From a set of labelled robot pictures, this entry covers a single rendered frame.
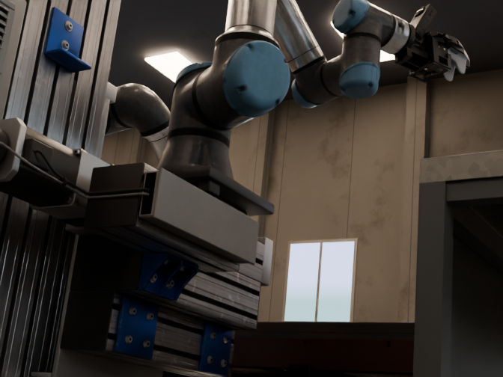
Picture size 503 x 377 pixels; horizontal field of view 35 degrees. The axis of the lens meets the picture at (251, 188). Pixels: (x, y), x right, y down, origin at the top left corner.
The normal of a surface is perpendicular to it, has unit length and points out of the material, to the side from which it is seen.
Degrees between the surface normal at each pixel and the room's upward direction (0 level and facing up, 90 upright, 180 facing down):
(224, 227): 90
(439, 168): 90
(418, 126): 90
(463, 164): 90
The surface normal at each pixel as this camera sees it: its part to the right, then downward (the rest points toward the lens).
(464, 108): -0.50, -0.31
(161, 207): 0.86, -0.07
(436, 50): 0.57, -0.33
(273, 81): 0.54, -0.07
